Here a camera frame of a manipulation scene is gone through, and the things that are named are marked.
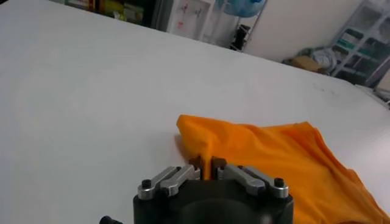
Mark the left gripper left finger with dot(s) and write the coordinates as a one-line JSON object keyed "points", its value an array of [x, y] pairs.
{"points": [[173, 178]]}

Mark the blue water jug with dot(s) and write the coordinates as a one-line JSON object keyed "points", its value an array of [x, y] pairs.
{"points": [[240, 6]]}

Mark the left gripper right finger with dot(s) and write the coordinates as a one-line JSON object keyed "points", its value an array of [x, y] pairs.
{"points": [[250, 179]]}

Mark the black stand by rack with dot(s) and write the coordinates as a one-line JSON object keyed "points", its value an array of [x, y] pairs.
{"points": [[240, 36]]}

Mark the white water dispenser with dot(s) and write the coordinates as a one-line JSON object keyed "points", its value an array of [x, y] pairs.
{"points": [[189, 21]]}

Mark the orange t-shirt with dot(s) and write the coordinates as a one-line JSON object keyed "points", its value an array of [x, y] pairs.
{"points": [[274, 158]]}

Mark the pile of striped clothes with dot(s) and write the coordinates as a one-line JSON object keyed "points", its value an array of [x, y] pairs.
{"points": [[323, 58]]}

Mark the black shelving unit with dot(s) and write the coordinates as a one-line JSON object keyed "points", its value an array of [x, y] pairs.
{"points": [[134, 12]]}

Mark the white metal storage rack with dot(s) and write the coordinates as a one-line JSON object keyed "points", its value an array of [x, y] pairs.
{"points": [[362, 42]]}

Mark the white water jug rack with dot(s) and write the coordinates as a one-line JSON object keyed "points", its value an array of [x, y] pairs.
{"points": [[254, 27]]}

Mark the large closed cardboard box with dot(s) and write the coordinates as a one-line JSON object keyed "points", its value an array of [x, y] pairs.
{"points": [[306, 64]]}

